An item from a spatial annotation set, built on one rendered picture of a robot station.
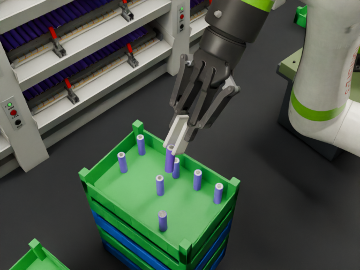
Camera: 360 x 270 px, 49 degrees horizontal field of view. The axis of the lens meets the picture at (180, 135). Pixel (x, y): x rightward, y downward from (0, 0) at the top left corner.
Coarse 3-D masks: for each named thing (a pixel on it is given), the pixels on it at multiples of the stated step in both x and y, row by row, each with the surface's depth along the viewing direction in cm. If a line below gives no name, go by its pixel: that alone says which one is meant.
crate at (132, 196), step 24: (120, 144) 97; (96, 168) 93; (144, 168) 98; (192, 168) 96; (96, 192) 89; (120, 192) 94; (144, 192) 94; (168, 192) 94; (192, 192) 94; (120, 216) 89; (144, 216) 90; (168, 216) 90; (192, 216) 90; (216, 216) 84; (168, 240) 81; (192, 240) 86
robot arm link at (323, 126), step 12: (300, 108) 84; (336, 108) 81; (348, 108) 87; (300, 120) 88; (312, 120) 85; (324, 120) 85; (336, 120) 87; (300, 132) 94; (312, 132) 91; (324, 132) 89; (336, 132) 88
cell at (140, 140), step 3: (138, 135) 97; (141, 135) 97; (138, 138) 96; (141, 138) 96; (138, 141) 96; (141, 141) 96; (144, 141) 97; (138, 144) 97; (141, 144) 97; (144, 144) 98; (138, 147) 98; (141, 147) 98; (144, 147) 99; (138, 150) 99; (141, 150) 99; (144, 150) 99; (141, 153) 100; (144, 153) 100
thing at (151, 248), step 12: (96, 204) 95; (108, 216) 95; (228, 216) 94; (120, 228) 95; (132, 228) 96; (216, 228) 91; (144, 240) 89; (156, 252) 89; (204, 252) 91; (168, 264) 89; (180, 264) 84; (192, 264) 87
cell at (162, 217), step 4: (160, 212) 83; (164, 212) 83; (160, 216) 82; (164, 216) 82; (160, 220) 83; (164, 220) 83; (160, 224) 85; (164, 224) 85; (160, 228) 86; (164, 228) 86
